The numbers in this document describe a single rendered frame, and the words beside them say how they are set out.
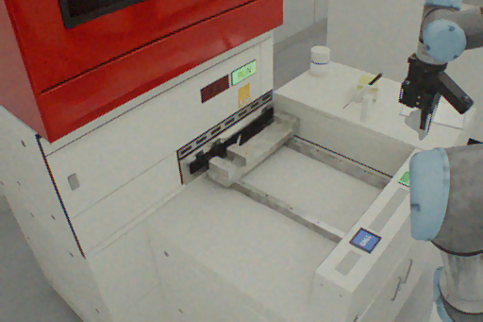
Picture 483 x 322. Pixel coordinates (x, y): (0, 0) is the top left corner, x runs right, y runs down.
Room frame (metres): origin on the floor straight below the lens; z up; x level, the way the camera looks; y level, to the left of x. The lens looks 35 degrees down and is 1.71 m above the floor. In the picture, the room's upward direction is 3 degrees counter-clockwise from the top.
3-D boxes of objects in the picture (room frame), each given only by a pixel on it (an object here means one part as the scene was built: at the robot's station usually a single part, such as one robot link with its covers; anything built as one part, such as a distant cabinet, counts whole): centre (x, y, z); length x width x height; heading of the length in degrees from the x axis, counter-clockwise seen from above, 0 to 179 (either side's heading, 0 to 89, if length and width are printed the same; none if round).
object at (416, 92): (0.84, -0.43, 1.25); 0.09 x 0.08 x 0.12; 47
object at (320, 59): (1.46, -0.32, 1.01); 0.07 x 0.07 x 0.10
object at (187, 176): (1.16, 0.02, 0.89); 0.44 x 0.02 x 0.10; 137
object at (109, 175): (1.04, 0.16, 1.02); 0.82 x 0.03 x 0.40; 137
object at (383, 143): (1.25, -0.47, 0.89); 0.62 x 0.35 x 0.14; 47
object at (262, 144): (1.13, -0.05, 0.87); 0.36 x 0.08 x 0.03; 137
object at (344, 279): (0.73, -0.36, 0.89); 0.55 x 0.09 x 0.14; 137
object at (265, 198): (0.90, -0.10, 0.84); 0.50 x 0.02 x 0.03; 47
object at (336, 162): (1.10, -0.29, 0.84); 0.50 x 0.02 x 0.03; 47
